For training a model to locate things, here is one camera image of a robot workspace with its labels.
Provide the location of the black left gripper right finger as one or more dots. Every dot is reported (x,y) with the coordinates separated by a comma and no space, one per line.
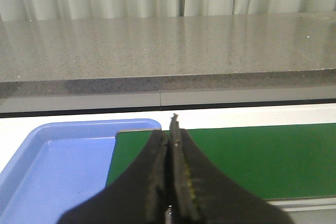
(204,194)

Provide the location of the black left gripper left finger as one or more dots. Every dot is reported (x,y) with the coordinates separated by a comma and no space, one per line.
(138,195)

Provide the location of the blue plastic tray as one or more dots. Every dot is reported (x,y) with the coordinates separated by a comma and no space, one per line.
(60,165)

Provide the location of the green conveyor belt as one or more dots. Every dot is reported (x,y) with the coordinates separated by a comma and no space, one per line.
(274,162)

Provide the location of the grey stone counter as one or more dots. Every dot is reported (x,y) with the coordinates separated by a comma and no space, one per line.
(84,64)

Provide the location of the aluminium conveyor side rail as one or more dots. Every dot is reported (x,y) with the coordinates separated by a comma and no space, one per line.
(304,204)

